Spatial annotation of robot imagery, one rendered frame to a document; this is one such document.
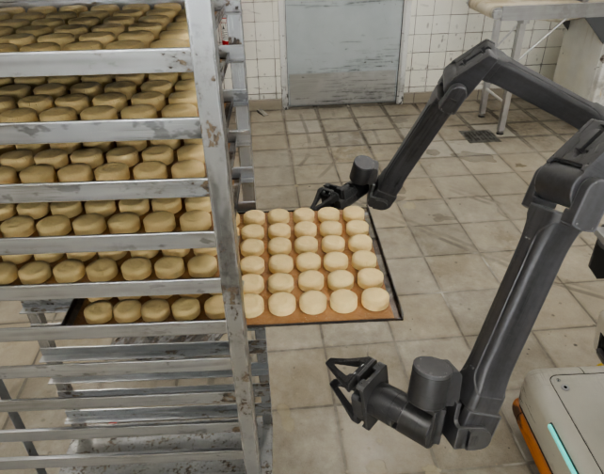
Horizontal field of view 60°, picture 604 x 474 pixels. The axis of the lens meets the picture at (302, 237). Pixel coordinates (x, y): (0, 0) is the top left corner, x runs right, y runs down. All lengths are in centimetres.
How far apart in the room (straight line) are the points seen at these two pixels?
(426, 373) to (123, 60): 58
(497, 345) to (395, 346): 147
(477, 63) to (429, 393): 70
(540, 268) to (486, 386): 19
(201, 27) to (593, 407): 157
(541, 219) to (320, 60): 411
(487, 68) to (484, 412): 70
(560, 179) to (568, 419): 113
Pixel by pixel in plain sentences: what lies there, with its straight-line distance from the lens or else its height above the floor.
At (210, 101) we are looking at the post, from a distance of 69.
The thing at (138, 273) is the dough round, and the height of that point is 106.
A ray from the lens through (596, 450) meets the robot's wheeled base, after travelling 176.
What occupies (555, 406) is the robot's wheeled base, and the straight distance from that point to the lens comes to 183.
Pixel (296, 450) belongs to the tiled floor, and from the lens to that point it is 192.
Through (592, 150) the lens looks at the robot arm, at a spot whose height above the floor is 130.
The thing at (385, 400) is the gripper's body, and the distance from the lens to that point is 85.
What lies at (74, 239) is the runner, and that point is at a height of 115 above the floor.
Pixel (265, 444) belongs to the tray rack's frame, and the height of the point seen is 15.
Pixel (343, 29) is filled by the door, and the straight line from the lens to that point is 475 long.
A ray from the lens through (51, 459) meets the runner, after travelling 128.
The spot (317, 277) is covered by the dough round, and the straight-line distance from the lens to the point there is 100.
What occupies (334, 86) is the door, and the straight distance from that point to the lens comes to 486.
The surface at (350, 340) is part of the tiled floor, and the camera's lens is 227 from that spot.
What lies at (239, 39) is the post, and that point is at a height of 135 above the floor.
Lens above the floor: 158
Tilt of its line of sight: 33 degrees down
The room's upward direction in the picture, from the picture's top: 1 degrees counter-clockwise
